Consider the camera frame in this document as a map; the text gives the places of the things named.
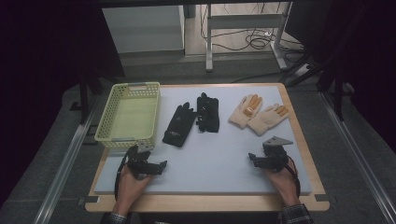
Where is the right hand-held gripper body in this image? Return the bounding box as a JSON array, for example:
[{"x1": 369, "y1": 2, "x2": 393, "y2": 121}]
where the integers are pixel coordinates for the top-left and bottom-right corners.
[{"x1": 257, "y1": 135, "x2": 294, "y2": 173}]

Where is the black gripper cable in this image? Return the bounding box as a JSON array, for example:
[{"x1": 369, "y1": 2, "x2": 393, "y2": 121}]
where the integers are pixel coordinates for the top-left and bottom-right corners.
[
  {"x1": 113, "y1": 151, "x2": 131, "y2": 201},
  {"x1": 284, "y1": 161, "x2": 302, "y2": 199}
]

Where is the white cabinet panel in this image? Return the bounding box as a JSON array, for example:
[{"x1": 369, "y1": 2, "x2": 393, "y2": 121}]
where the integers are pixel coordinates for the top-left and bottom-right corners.
[{"x1": 102, "y1": 5, "x2": 186, "y2": 55}]

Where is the black stand leg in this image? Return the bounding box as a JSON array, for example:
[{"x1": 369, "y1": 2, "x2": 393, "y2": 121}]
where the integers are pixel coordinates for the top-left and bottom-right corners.
[{"x1": 69, "y1": 74, "x2": 105, "y2": 125}]

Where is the aluminium floor rail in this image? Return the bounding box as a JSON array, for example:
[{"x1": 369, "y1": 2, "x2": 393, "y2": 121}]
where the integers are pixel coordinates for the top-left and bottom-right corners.
[
  {"x1": 318, "y1": 91, "x2": 396, "y2": 224},
  {"x1": 32, "y1": 95, "x2": 101, "y2": 224}
]

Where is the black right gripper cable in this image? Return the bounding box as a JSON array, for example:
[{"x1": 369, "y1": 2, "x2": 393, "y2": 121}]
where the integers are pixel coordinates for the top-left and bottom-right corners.
[{"x1": 284, "y1": 161, "x2": 302, "y2": 199}]

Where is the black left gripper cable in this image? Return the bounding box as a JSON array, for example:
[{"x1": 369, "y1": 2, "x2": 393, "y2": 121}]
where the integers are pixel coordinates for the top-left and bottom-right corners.
[{"x1": 113, "y1": 151, "x2": 131, "y2": 201}]

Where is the black floor cable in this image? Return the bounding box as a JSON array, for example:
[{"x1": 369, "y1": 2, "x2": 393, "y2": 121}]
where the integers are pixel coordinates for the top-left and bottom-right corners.
[{"x1": 231, "y1": 71, "x2": 284, "y2": 84}]

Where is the person's left hand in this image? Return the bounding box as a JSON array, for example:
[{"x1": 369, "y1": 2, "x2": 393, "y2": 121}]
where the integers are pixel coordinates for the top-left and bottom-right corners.
[{"x1": 112, "y1": 164, "x2": 154, "y2": 217}]

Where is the white metal stand frame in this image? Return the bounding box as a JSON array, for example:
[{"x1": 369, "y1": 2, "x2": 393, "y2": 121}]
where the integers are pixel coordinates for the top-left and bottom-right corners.
[{"x1": 205, "y1": 2, "x2": 290, "y2": 73}]

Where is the pale green plastic basket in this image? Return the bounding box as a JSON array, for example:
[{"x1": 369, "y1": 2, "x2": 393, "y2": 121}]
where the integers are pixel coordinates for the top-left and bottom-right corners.
[{"x1": 93, "y1": 81, "x2": 162, "y2": 149}]

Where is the cream glove with orange palm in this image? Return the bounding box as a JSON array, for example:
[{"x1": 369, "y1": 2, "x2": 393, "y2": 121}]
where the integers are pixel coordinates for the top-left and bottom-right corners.
[
  {"x1": 247, "y1": 103, "x2": 290, "y2": 137},
  {"x1": 228, "y1": 93, "x2": 263, "y2": 130}
]

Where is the tangle of black floor cables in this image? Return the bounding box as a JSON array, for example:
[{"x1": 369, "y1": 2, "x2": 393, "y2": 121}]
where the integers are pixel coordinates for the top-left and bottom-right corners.
[{"x1": 200, "y1": 3, "x2": 305, "y2": 53}]

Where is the black tripod stand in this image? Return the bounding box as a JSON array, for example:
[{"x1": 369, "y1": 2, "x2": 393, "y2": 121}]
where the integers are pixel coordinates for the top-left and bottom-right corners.
[{"x1": 279, "y1": 52, "x2": 347, "y2": 122}]

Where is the black glove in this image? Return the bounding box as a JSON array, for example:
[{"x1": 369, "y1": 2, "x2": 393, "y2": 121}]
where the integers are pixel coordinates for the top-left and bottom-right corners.
[
  {"x1": 162, "y1": 101, "x2": 198, "y2": 148},
  {"x1": 195, "y1": 91, "x2": 220, "y2": 133}
]

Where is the person's right hand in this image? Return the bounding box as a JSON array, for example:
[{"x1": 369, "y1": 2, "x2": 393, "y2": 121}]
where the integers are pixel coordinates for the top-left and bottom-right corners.
[{"x1": 266, "y1": 158, "x2": 302, "y2": 207}]

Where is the light grey foam mat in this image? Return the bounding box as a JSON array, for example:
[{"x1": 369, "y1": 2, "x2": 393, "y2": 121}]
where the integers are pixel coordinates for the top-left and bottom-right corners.
[{"x1": 93, "y1": 85, "x2": 313, "y2": 196}]

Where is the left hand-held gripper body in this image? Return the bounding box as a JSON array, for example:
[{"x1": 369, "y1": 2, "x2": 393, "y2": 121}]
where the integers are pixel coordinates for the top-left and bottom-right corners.
[{"x1": 125, "y1": 142, "x2": 158, "y2": 180}]

